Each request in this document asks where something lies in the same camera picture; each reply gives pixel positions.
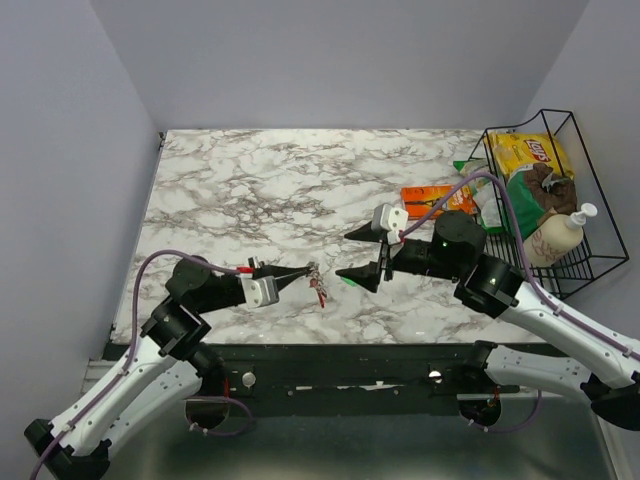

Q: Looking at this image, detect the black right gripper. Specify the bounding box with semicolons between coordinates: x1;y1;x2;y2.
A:
335;217;463;294

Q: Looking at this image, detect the red handled steel key organizer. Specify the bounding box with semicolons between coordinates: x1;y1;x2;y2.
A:
307;262;328;309

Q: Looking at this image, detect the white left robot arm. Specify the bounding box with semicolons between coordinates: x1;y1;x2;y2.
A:
24;249;316;479

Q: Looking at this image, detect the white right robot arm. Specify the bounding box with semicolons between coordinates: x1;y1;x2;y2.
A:
336;205;639;431

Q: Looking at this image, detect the orange razor box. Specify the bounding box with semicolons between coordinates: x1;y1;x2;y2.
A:
401;185;477;220

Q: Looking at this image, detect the white green snack bag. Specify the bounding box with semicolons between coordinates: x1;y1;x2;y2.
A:
452;157;506;236

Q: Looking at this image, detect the yellow chips bag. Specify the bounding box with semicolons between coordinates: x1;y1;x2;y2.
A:
484;132;575;179

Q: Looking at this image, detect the cream lotion pump bottle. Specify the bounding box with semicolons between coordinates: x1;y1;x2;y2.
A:
524;203;598;268

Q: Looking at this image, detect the brown crumpled bag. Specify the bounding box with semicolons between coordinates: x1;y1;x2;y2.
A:
525;163;577;214

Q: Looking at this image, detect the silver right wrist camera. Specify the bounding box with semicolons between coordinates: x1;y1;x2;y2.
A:
371;203;409;245

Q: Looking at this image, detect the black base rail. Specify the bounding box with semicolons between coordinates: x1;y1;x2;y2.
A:
197;342;500;417

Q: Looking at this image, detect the black wire rack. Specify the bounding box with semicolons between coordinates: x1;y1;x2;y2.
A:
469;109;630;299

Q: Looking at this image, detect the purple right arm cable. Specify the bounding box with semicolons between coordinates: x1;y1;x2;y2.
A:
397;172;640;434

